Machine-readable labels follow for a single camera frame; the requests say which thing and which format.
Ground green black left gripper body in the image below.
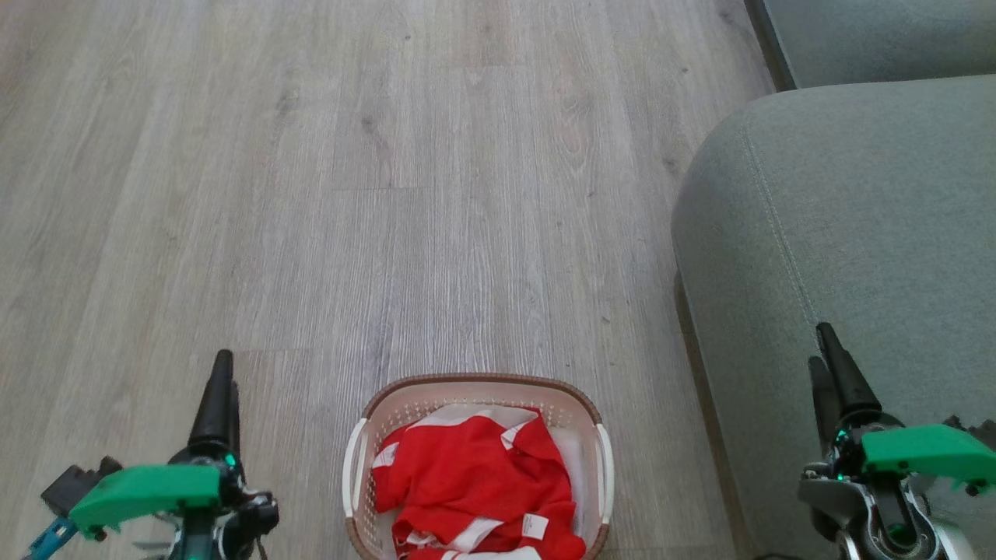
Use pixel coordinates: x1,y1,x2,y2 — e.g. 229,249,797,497
68,442,279,560

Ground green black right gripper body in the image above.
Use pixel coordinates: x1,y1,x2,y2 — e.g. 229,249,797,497
829,416,996,495

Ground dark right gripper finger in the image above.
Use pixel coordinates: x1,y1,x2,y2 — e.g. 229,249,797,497
808,356,841,460
815,322,883,425

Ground red shirt with white collar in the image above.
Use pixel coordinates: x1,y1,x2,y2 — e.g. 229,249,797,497
372,403,578,539

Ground grey fabric sofa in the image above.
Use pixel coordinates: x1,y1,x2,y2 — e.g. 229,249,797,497
671,74,996,560

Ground beige plastic laundry basket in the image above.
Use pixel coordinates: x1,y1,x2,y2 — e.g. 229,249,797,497
342,373,615,560

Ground black cable with blue plug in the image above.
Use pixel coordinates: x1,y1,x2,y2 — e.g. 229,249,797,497
22,516,80,560

